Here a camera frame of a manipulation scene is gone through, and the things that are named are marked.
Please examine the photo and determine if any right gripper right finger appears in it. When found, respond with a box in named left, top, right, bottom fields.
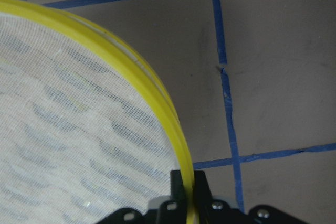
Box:
left=193, top=170, right=213, bottom=205

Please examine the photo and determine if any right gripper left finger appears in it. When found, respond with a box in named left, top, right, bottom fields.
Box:
left=170, top=170, right=187, bottom=202

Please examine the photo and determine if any yellow steamer basket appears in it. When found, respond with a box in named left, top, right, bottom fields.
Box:
left=1, top=0, right=194, bottom=223

